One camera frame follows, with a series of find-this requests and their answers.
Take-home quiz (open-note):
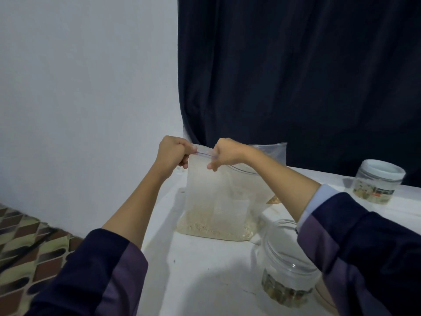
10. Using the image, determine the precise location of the person's right forearm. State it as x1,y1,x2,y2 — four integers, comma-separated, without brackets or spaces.
245,147,421,316

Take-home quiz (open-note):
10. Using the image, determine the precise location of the dark navy curtain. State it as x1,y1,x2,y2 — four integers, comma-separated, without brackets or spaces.
178,0,421,187

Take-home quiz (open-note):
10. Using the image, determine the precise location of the transparent jar pink lid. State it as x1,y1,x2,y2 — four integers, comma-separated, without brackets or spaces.
257,219,323,308

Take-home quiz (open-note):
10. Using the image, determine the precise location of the person's left forearm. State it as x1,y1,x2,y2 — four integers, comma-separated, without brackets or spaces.
26,168,173,316

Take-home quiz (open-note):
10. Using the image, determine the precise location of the transparent jar blue lid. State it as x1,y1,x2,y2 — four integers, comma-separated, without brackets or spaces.
352,159,407,205

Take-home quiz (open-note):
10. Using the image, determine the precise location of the clear bag with cream grains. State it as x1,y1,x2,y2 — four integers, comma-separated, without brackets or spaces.
176,144,277,242

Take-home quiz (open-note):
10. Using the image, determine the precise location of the person's left hand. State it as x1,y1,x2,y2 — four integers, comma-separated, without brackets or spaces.
153,135,198,180

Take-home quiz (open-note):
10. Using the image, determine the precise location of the zip bag of corn kernels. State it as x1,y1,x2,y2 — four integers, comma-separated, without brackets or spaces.
253,142,288,205

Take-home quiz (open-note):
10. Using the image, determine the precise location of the person's right hand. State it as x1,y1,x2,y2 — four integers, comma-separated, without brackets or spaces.
207,137,254,172

